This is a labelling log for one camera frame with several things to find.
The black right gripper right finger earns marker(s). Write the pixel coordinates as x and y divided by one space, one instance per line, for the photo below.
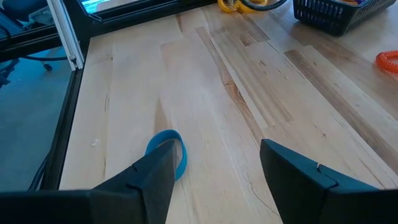
311 199

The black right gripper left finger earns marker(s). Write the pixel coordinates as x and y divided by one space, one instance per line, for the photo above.
124 205

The blue elastic band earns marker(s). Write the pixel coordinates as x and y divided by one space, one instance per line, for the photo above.
183 155

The black plastic basket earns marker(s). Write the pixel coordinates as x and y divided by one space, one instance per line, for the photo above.
326 18

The silver aluminium bracket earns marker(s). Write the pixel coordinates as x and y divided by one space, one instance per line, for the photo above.
66 37

